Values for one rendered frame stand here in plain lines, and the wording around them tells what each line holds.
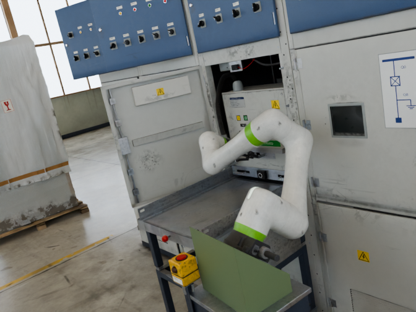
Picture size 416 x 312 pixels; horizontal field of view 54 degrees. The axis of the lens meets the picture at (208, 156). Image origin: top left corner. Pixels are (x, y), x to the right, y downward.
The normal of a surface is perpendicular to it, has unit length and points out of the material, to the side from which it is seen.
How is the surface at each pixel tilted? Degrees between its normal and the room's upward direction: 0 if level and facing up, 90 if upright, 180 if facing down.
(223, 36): 90
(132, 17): 90
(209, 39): 90
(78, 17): 90
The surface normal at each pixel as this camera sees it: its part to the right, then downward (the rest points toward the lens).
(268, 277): 0.54, 0.10
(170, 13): -0.34, 0.29
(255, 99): -0.75, 0.30
